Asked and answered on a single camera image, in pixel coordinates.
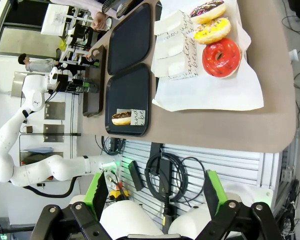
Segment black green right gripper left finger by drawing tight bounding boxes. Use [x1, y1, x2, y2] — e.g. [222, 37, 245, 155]
[33, 171, 116, 240]

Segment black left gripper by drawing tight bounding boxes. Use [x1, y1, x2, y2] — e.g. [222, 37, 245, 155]
[56, 73, 75, 93]

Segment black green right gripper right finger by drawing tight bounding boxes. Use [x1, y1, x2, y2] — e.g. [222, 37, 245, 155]
[197, 169, 283, 240]

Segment green drink can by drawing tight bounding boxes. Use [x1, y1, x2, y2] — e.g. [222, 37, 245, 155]
[74, 78, 100, 94]

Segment person's sleeved forearm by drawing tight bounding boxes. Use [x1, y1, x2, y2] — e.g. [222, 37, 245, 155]
[49, 0, 111, 14]

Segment person's hand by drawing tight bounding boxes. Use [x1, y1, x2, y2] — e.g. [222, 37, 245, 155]
[90, 10, 109, 33]

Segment person in grey shirt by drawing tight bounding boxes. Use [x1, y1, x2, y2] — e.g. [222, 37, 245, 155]
[17, 52, 60, 74]

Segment black cola can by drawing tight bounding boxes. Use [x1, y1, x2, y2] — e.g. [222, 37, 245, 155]
[77, 55, 101, 69]

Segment white metal shelf rack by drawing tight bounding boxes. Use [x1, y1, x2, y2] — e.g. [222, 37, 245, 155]
[59, 6, 97, 65]

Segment yellow emergency stop button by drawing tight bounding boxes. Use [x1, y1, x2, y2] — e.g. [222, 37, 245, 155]
[108, 183, 130, 201]

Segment dark blue plastic tray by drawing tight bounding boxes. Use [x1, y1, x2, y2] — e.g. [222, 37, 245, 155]
[154, 0, 164, 23]
[104, 63, 151, 137]
[106, 2, 152, 76]

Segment white storage box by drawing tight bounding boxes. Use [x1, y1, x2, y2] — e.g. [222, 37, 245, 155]
[40, 3, 69, 36]

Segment chocolate glazed donut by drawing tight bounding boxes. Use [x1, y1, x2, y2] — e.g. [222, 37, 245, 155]
[111, 111, 133, 126]

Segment black power adapter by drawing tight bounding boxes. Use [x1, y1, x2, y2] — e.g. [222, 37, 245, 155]
[127, 159, 146, 192]

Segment black perforated tongs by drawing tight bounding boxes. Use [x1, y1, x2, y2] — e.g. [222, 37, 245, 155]
[101, 0, 136, 20]

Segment large white paper sheet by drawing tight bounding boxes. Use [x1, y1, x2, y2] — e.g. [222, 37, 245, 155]
[150, 0, 265, 112]

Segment yellow glazed sprinkled donut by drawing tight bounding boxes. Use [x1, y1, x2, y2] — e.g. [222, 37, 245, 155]
[193, 17, 232, 46]

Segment red glazed donut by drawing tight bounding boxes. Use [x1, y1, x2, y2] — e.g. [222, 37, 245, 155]
[201, 37, 242, 79]

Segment chocolate donut with colourful sprinkles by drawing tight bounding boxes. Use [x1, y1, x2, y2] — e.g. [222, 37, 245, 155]
[189, 0, 227, 25]

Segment grey wall plate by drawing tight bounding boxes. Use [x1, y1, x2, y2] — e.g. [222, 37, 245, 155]
[42, 123, 66, 144]
[43, 100, 66, 121]

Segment black corrugated hose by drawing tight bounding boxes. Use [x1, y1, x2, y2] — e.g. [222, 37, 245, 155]
[23, 175, 79, 199]

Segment aluminium slatted frame panel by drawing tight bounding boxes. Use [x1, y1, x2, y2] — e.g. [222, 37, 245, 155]
[116, 139, 282, 226]

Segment coiled black cable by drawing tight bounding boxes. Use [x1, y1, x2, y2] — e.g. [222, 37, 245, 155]
[144, 151, 206, 216]

